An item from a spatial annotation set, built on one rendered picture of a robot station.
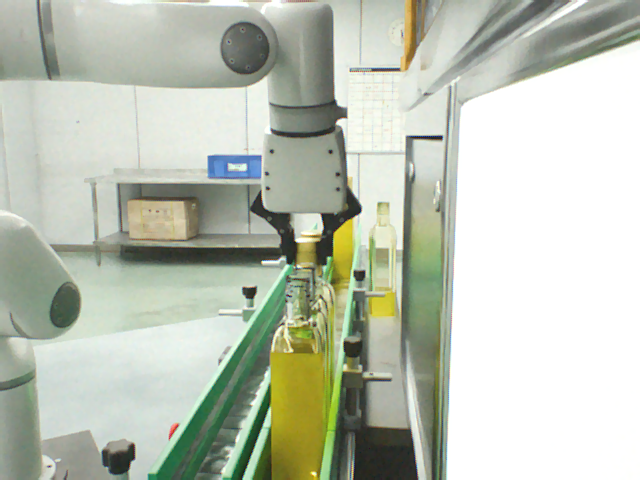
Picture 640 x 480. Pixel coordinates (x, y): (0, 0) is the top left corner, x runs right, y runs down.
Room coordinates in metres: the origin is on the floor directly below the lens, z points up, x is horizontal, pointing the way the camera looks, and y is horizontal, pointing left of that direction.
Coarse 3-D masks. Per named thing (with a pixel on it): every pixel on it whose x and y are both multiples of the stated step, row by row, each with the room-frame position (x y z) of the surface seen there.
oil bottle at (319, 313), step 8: (312, 312) 0.67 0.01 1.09; (320, 312) 0.67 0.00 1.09; (320, 320) 0.66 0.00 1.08; (328, 320) 0.69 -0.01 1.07; (328, 328) 0.68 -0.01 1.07; (328, 336) 0.68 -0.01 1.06; (328, 344) 0.68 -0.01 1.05; (328, 352) 0.68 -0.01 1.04; (328, 360) 0.68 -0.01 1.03; (328, 368) 0.68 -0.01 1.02; (328, 376) 0.68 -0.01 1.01; (328, 384) 0.68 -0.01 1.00; (328, 392) 0.68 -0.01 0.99; (328, 400) 0.68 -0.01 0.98; (328, 408) 0.68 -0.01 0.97; (328, 416) 0.68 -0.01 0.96
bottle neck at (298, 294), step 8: (288, 280) 0.62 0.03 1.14; (296, 280) 0.61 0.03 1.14; (304, 280) 0.62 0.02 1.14; (288, 288) 0.62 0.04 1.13; (296, 288) 0.61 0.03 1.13; (304, 288) 0.62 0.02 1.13; (288, 296) 0.62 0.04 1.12; (296, 296) 0.61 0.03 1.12; (304, 296) 0.62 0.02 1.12; (288, 304) 0.62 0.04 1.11; (296, 304) 0.61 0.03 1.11; (304, 304) 0.62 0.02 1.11; (288, 312) 0.62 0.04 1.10; (296, 312) 0.61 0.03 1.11; (304, 312) 0.62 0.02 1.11; (288, 320) 0.62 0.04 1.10; (296, 320) 0.61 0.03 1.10; (304, 320) 0.62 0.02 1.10
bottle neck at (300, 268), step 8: (296, 264) 0.69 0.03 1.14; (304, 264) 0.70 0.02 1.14; (312, 264) 0.69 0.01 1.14; (296, 272) 0.68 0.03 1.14; (304, 272) 0.67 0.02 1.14; (312, 272) 0.68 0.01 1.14; (312, 280) 0.67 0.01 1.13; (312, 288) 0.67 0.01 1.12; (312, 296) 0.67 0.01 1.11; (312, 304) 0.67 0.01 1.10
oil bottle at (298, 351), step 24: (288, 336) 0.60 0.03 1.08; (312, 336) 0.60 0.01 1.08; (288, 360) 0.60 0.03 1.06; (312, 360) 0.60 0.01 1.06; (288, 384) 0.60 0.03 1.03; (312, 384) 0.60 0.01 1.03; (288, 408) 0.60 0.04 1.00; (312, 408) 0.60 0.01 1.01; (288, 432) 0.60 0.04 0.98; (312, 432) 0.60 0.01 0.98; (288, 456) 0.60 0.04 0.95; (312, 456) 0.60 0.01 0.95
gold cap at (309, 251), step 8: (296, 240) 0.74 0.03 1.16; (304, 240) 0.74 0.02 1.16; (312, 240) 0.74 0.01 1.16; (320, 240) 0.74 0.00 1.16; (296, 248) 0.73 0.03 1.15; (304, 248) 0.73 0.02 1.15; (312, 248) 0.73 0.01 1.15; (320, 248) 0.74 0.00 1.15; (296, 256) 0.73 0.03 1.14; (304, 256) 0.73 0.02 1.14; (312, 256) 0.73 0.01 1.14; (320, 256) 0.74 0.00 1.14; (320, 264) 0.74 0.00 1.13; (320, 272) 0.74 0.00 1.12
